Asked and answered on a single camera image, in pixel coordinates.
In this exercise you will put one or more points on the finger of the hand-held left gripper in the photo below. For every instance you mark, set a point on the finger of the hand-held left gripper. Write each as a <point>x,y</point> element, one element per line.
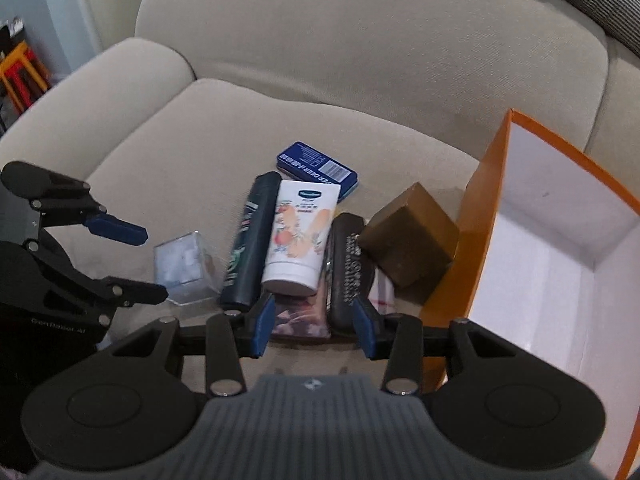
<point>117,227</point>
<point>130,294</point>

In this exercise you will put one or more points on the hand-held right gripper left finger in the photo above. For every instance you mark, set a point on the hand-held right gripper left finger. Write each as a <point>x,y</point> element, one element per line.
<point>262,327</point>

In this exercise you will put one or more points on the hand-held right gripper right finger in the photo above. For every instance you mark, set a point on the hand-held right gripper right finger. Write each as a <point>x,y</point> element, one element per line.
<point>364,331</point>

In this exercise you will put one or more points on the photo print box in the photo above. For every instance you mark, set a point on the photo print box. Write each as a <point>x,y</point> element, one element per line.
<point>300,316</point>

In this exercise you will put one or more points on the white red plaid case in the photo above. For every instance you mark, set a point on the white red plaid case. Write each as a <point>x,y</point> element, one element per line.
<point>383,292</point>

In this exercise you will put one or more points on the white lotion tube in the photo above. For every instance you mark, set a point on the white lotion tube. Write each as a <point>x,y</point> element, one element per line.
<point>295,240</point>

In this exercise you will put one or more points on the orange cardboard box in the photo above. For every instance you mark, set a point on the orange cardboard box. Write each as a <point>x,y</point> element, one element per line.
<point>540,260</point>

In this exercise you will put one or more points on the clear plastic cube box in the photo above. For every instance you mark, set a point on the clear plastic cube box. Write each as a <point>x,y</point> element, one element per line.
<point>182,265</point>

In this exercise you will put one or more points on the black glasses case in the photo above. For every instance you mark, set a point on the black glasses case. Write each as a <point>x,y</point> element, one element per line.
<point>347,270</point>

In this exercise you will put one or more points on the dark green tube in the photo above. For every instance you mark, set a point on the dark green tube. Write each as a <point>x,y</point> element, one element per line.
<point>250,250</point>

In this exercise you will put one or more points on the brown box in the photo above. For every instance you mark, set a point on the brown box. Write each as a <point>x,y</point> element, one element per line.
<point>410,240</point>

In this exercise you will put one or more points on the blue tin box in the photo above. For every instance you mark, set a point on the blue tin box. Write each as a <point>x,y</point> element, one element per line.
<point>310,160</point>

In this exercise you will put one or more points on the orange stool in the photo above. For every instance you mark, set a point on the orange stool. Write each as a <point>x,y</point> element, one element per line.
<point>15,67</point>

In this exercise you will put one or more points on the beige sofa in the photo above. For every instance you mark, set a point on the beige sofa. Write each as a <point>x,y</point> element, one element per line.
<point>350,60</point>

